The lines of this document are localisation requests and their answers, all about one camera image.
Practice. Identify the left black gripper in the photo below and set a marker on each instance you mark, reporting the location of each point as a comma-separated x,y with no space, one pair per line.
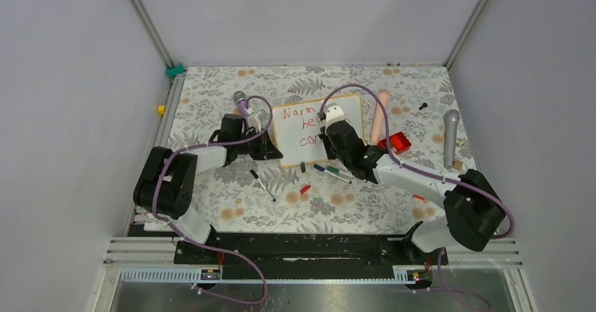
266,148

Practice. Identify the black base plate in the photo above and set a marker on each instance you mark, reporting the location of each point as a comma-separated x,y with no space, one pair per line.
287,253

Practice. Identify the small wooden cube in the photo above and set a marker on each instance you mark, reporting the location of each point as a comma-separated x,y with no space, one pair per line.
458,165

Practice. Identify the red marker cap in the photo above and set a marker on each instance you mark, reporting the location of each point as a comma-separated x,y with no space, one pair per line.
305,189

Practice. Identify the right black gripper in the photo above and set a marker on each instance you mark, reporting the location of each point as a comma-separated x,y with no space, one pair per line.
327,140

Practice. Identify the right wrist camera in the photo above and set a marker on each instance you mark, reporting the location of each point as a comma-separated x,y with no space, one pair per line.
331,114

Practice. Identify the black whiteboard marker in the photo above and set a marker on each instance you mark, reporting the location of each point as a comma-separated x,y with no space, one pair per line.
262,185

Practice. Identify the silver microphone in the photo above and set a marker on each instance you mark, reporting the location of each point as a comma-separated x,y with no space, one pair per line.
451,120

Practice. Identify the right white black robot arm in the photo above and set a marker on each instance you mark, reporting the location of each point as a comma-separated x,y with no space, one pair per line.
471,206

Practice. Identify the white slotted cable duct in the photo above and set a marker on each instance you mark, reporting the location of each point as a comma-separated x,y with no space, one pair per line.
231,275

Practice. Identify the yellow framed whiteboard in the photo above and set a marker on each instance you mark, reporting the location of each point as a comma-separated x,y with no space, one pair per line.
296,128

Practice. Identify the pink cylinder microphone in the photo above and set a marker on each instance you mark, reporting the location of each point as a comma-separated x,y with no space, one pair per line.
378,120

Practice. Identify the red small box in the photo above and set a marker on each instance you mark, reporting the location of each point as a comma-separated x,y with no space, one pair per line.
397,143

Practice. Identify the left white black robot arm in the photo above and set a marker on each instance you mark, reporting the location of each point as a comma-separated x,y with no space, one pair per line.
166,184

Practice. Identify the blue whiteboard marker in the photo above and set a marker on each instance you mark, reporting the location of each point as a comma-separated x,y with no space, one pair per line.
331,173

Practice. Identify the green whiteboard marker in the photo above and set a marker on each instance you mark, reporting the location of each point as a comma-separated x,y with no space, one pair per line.
340,172

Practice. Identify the yellow small cube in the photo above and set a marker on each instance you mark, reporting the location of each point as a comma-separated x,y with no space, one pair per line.
161,109

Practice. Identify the floral table mat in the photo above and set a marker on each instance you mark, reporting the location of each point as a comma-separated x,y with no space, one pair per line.
231,200

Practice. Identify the teal corner clamp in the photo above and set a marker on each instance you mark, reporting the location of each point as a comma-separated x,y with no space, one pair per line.
174,71

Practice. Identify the purple glitter microphone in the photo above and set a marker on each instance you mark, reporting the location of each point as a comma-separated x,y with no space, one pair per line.
241,101

